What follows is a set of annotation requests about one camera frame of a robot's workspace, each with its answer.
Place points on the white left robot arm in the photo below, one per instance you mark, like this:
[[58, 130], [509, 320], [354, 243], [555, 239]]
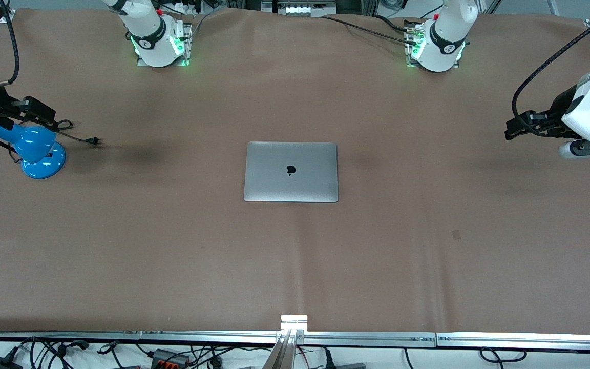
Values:
[[443, 41]]

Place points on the aluminium table edge rail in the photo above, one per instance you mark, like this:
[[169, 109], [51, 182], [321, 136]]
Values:
[[530, 341], [69, 335], [213, 336], [377, 338]]

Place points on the blue desk lamp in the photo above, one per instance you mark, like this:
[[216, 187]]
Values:
[[44, 154]]

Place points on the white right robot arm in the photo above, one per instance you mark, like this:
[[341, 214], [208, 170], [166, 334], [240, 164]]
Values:
[[154, 36]]

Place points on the aluminium profile post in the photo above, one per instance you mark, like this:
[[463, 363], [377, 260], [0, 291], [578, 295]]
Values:
[[285, 353]]

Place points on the dark grey box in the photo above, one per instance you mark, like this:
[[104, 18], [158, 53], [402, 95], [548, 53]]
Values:
[[350, 366]]

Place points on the brown table cover sheet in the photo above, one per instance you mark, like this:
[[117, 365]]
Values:
[[172, 256]]

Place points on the grey box orange levers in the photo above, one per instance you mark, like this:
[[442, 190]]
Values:
[[169, 357]]

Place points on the black power adapter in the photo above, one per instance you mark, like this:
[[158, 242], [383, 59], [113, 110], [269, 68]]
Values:
[[0, 364]]

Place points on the metal control box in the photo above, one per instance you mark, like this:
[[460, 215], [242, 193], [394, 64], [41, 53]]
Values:
[[295, 9]]

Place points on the grey aluminium laptop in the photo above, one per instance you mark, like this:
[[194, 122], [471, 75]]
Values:
[[290, 179]]

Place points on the shiny metal bracket plate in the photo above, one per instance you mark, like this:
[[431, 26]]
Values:
[[294, 323]]

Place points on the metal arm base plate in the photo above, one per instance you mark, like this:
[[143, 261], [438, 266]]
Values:
[[408, 51], [188, 31]]

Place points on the white power strip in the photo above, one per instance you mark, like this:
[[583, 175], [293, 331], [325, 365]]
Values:
[[187, 6]]

